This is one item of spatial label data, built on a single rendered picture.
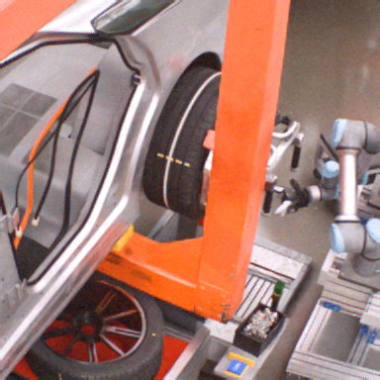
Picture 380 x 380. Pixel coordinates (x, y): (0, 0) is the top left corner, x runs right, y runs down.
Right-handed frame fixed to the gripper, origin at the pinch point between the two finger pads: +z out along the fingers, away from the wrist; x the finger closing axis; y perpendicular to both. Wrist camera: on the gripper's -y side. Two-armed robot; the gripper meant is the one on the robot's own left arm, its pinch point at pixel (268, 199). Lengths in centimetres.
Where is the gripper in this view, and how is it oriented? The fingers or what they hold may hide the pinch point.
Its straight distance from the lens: 381.3
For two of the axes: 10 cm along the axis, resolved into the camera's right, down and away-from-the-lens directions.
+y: -0.8, 7.3, 6.7
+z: -9.5, 1.6, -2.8
